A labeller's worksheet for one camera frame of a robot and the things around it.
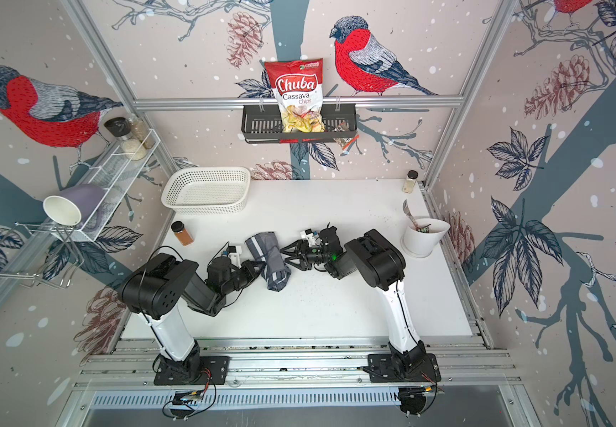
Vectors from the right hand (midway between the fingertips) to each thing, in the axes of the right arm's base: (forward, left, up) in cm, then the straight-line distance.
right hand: (285, 256), depth 93 cm
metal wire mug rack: (-19, +51, +32) cm, 63 cm away
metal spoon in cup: (+15, -45, +8) cm, 48 cm away
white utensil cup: (+5, -47, +9) cm, 48 cm away
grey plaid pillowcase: (-6, +3, +2) cm, 7 cm away
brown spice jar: (+6, +39, +4) cm, 39 cm away
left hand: (-1, +5, -1) cm, 6 cm away
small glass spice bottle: (+37, -51, +2) cm, 63 cm away
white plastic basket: (+34, +40, -2) cm, 53 cm away
